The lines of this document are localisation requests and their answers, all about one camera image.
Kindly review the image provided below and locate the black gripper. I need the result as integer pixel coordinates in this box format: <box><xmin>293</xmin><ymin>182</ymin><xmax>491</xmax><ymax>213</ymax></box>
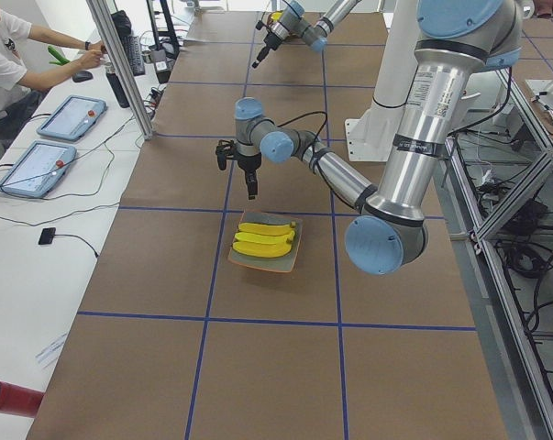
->
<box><xmin>251</xmin><ymin>33</ymin><xmax>282</xmax><ymax>69</ymax></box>
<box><xmin>237</xmin><ymin>154</ymin><xmax>261</xmax><ymax>200</ymax></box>

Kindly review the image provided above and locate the yellow-green banana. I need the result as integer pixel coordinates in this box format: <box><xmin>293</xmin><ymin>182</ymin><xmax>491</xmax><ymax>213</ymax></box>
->
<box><xmin>238</xmin><ymin>222</ymin><xmax>297</xmax><ymax>237</ymax></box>

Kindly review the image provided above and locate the yellow banana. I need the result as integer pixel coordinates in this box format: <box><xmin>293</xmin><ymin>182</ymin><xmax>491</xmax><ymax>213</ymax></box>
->
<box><xmin>232</xmin><ymin>241</ymin><xmax>293</xmax><ymax>259</ymax></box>
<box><xmin>234</xmin><ymin>231</ymin><xmax>295</xmax><ymax>245</ymax></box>

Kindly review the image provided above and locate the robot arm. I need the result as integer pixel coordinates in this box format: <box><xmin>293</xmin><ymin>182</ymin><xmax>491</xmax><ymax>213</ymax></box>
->
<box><xmin>251</xmin><ymin>0</ymin><xmax>360</xmax><ymax>69</ymax></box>
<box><xmin>234</xmin><ymin>1</ymin><xmax>523</xmax><ymax>275</ymax></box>

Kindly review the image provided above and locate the person hand on mouse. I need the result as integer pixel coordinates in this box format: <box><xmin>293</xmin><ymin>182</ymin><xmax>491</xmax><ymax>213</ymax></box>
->
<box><xmin>74</xmin><ymin>49</ymin><xmax>103</xmax><ymax>70</ymax></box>

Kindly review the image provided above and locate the black keyboard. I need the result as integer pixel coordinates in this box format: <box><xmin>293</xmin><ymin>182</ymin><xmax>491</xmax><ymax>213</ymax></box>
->
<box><xmin>120</xmin><ymin>35</ymin><xmax>146</xmax><ymax>76</ymax></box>

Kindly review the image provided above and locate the black water bottle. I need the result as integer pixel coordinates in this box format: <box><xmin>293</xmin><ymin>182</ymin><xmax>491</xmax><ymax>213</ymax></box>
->
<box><xmin>105</xmin><ymin>61</ymin><xmax>129</xmax><ymax>108</ymax></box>

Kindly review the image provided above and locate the black computer mouse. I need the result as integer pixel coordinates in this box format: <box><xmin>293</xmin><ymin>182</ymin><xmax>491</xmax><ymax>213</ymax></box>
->
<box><xmin>72</xmin><ymin>70</ymin><xmax>93</xmax><ymax>83</ymax></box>

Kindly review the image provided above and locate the blue teach pendant far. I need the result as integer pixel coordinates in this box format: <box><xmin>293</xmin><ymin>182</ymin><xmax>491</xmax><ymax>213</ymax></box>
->
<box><xmin>36</xmin><ymin>95</ymin><xmax>107</xmax><ymax>142</ymax></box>

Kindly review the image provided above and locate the blue teach pendant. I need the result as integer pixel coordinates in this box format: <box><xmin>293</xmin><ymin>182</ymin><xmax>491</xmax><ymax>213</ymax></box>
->
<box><xmin>36</xmin><ymin>95</ymin><xmax>107</xmax><ymax>142</ymax></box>
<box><xmin>0</xmin><ymin>140</ymin><xmax>77</xmax><ymax>199</ymax></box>

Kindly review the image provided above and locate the green clamp tool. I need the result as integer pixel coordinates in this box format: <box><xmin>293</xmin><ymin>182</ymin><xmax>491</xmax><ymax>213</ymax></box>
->
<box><xmin>47</xmin><ymin>45</ymin><xmax>71</xmax><ymax>66</ymax></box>

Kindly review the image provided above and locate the small black device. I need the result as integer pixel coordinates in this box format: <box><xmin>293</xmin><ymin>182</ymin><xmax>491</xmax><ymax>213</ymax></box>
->
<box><xmin>38</xmin><ymin>227</ymin><xmax>56</xmax><ymax>246</ymax></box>

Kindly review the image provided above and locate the blue teach pendant near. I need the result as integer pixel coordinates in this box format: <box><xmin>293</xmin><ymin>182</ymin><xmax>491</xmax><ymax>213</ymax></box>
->
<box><xmin>0</xmin><ymin>140</ymin><xmax>77</xmax><ymax>199</ymax></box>

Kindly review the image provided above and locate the person in white shirt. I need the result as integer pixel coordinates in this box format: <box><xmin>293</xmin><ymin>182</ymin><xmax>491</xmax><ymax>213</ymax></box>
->
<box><xmin>0</xmin><ymin>8</ymin><xmax>105</xmax><ymax>148</ymax></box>

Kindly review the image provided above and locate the red cylinder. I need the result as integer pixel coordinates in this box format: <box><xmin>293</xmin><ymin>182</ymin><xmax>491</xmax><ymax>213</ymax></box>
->
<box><xmin>0</xmin><ymin>381</ymin><xmax>44</xmax><ymax>418</ymax></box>

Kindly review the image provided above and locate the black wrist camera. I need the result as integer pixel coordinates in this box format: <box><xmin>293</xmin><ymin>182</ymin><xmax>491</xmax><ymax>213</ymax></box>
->
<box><xmin>216</xmin><ymin>139</ymin><xmax>237</xmax><ymax>171</ymax></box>

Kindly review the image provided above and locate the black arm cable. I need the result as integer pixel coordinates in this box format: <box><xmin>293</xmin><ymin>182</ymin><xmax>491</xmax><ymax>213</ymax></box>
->
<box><xmin>275</xmin><ymin>110</ymin><xmax>328</xmax><ymax>152</ymax></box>

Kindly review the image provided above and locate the aluminium frame post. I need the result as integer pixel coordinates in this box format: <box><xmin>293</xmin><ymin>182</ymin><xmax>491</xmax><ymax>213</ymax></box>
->
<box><xmin>86</xmin><ymin>0</ymin><xmax>153</xmax><ymax>140</ymax></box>

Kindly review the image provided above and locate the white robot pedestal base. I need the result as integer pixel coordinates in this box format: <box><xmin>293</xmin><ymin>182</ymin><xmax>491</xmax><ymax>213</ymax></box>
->
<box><xmin>345</xmin><ymin>0</ymin><xmax>420</xmax><ymax>162</ymax></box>

